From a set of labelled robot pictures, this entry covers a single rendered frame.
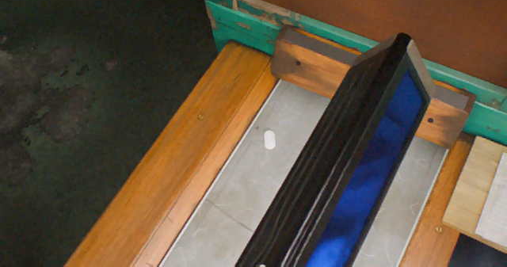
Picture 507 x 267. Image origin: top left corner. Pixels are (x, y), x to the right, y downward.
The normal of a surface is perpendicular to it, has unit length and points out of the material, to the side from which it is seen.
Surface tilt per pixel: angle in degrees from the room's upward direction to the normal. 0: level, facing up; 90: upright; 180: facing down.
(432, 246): 0
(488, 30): 90
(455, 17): 90
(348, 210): 58
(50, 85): 0
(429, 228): 0
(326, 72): 67
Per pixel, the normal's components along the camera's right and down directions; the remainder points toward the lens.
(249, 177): -0.10, -0.48
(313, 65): -0.50, 0.53
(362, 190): 0.67, 0.08
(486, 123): -0.50, 0.78
